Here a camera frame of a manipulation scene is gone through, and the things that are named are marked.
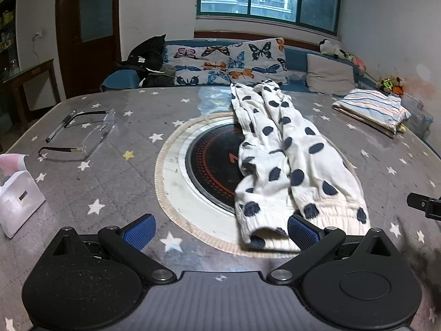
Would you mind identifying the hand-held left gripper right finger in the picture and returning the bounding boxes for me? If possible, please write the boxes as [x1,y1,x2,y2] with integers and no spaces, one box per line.
[267,215,397,285]

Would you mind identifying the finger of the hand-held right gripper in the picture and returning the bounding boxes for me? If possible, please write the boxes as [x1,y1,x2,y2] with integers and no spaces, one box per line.
[407,193,441,219]

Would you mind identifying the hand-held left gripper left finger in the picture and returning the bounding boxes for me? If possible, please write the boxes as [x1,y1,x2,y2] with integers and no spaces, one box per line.
[45,214,176,285]

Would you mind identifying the white polka dot pants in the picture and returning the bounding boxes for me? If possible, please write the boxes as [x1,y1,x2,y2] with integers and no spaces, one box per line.
[229,79,371,252]

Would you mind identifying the dark clothes pile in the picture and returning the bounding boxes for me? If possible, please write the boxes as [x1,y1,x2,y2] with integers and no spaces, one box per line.
[139,64,176,88]

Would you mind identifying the round built-in induction cooktop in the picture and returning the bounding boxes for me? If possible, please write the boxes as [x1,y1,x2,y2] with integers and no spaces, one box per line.
[154,112,304,257]

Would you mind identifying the rimless eyeglasses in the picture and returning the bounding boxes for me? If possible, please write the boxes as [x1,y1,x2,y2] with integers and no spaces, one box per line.
[37,108,116,161]

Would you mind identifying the folded striped cloth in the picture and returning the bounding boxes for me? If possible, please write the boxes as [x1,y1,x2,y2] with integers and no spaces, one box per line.
[332,89,412,138]

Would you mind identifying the white box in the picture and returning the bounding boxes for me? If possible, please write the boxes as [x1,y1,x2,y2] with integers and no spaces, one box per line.
[0,170,46,238]

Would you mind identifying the small plush toys pile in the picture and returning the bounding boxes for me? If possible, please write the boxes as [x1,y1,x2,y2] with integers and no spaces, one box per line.
[377,77,404,96]

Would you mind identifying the grey pen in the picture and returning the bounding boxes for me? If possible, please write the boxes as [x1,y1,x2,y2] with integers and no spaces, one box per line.
[45,110,77,143]

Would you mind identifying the pink white cloth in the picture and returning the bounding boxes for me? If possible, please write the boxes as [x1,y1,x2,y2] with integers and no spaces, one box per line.
[0,153,28,180]

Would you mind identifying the grey pillow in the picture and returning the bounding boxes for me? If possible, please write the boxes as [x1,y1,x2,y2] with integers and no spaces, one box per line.
[306,54,355,95]

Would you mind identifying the colourful plush toy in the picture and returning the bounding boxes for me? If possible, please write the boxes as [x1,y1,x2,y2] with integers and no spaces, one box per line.
[334,48,366,71]

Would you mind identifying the blue sofa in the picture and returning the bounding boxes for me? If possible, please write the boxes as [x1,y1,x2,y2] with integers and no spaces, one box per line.
[100,38,431,138]

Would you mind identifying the butterfly print cushion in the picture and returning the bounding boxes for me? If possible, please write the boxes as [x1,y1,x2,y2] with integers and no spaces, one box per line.
[227,38,288,85]
[163,43,235,86]

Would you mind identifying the black bag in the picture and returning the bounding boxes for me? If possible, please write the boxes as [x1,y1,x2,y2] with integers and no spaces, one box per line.
[115,34,166,73]

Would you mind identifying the brown wooden door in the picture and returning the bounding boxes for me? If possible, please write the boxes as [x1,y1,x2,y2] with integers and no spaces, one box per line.
[56,0,122,99]

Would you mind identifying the white black plush toy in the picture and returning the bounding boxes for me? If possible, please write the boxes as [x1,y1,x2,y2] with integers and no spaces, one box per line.
[319,39,341,56]

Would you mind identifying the wooden desk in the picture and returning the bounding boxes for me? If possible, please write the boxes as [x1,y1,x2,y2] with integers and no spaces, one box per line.
[0,58,61,142]

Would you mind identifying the wooden display cabinet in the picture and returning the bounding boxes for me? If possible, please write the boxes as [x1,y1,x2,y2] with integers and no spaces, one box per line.
[0,0,18,76]

